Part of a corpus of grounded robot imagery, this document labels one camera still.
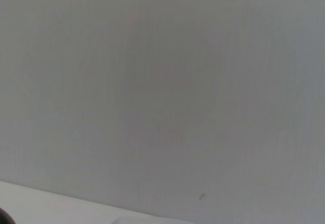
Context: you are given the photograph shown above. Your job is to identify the stainless steel mixing bowl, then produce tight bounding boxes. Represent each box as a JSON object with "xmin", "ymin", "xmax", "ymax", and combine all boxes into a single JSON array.
[{"xmin": 0, "ymin": 207, "xmax": 16, "ymax": 224}]

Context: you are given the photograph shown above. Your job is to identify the clear plastic measuring cup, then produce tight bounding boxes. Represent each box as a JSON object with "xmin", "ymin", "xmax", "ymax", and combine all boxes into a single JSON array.
[{"xmin": 111, "ymin": 215, "xmax": 196, "ymax": 224}]

